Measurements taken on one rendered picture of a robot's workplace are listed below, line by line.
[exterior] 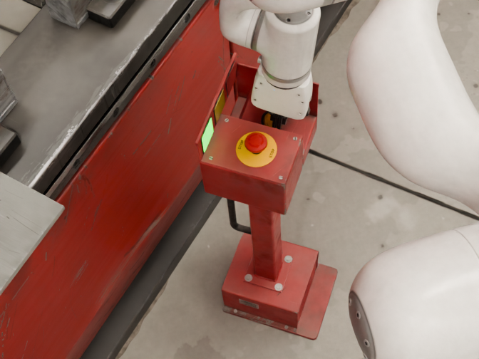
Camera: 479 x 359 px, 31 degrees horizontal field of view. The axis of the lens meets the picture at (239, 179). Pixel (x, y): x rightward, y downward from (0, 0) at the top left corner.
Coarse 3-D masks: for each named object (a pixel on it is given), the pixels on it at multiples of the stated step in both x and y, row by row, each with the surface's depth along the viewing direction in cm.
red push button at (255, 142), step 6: (252, 132) 148; (258, 132) 148; (246, 138) 148; (252, 138) 147; (258, 138) 147; (264, 138) 148; (246, 144) 147; (252, 144) 147; (258, 144) 147; (264, 144) 147; (252, 150) 147; (258, 150) 147
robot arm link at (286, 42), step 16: (272, 16) 128; (288, 16) 128; (304, 16) 128; (320, 16) 129; (256, 32) 133; (272, 32) 130; (288, 32) 128; (304, 32) 128; (256, 48) 135; (272, 48) 133; (288, 48) 131; (304, 48) 132; (272, 64) 136; (288, 64) 135; (304, 64) 136
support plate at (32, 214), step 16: (0, 176) 124; (0, 192) 123; (16, 192) 123; (32, 192) 123; (0, 208) 122; (16, 208) 122; (32, 208) 122; (48, 208) 121; (64, 208) 122; (0, 224) 121; (16, 224) 120; (32, 224) 120; (48, 224) 120; (0, 240) 119; (16, 240) 119; (32, 240) 119; (0, 256) 118; (16, 256) 118; (0, 272) 117; (16, 272) 118; (0, 288) 116
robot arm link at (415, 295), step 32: (384, 256) 72; (416, 256) 70; (448, 256) 70; (352, 288) 73; (384, 288) 69; (416, 288) 68; (448, 288) 68; (352, 320) 73; (384, 320) 69; (416, 320) 68; (448, 320) 68; (384, 352) 69; (416, 352) 68; (448, 352) 68
